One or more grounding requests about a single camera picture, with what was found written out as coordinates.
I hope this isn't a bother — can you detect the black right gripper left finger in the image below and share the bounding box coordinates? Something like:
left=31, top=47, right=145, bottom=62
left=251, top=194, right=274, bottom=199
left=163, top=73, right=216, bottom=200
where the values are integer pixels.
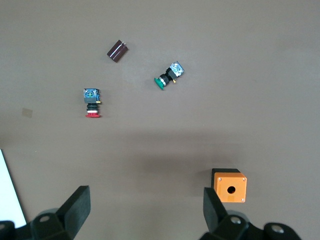
left=29, top=185, right=91, bottom=240

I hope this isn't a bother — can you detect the white drawer cabinet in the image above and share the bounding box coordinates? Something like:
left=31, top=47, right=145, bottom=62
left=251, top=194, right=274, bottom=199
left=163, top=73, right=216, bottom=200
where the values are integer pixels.
left=0, top=149, right=28, bottom=229

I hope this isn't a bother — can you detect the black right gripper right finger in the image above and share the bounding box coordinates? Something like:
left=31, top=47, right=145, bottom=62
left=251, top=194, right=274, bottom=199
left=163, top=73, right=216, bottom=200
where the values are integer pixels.
left=199, top=186, right=251, bottom=240

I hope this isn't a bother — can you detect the green push button switch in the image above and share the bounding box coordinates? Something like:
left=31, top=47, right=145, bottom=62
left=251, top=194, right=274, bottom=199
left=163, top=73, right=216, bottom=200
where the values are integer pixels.
left=153, top=61, right=186, bottom=91

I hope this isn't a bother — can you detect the red push button switch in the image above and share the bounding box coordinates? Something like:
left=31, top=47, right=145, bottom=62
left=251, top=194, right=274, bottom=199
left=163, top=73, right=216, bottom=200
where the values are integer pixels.
left=83, top=87, right=104, bottom=119

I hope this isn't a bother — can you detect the dark red cylindrical capacitor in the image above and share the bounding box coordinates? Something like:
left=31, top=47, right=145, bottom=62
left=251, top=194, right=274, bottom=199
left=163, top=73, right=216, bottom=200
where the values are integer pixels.
left=106, top=39, right=130, bottom=64

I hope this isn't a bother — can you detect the orange button enclosure box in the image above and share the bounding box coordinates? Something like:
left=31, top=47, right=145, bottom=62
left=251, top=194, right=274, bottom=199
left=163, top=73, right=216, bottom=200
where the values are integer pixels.
left=211, top=168, right=248, bottom=204

